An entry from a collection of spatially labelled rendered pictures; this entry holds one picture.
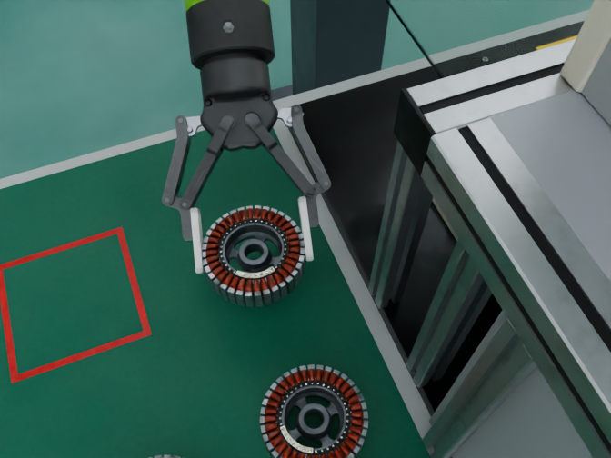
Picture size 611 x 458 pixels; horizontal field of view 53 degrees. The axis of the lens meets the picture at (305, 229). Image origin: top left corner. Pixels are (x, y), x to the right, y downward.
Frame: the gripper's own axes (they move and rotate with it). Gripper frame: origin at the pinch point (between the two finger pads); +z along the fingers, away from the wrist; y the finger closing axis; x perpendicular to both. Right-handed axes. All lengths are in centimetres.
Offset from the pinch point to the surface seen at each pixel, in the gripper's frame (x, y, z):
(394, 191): 13.7, -13.2, -3.9
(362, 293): -7.1, -12.4, 6.8
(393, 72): -26.1, -23.5, -24.6
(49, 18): -150, 67, -86
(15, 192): -17.1, 31.6, -10.9
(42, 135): -122, 64, -40
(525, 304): 32.5, -16.1, 4.5
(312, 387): 2.1, -4.7, 15.3
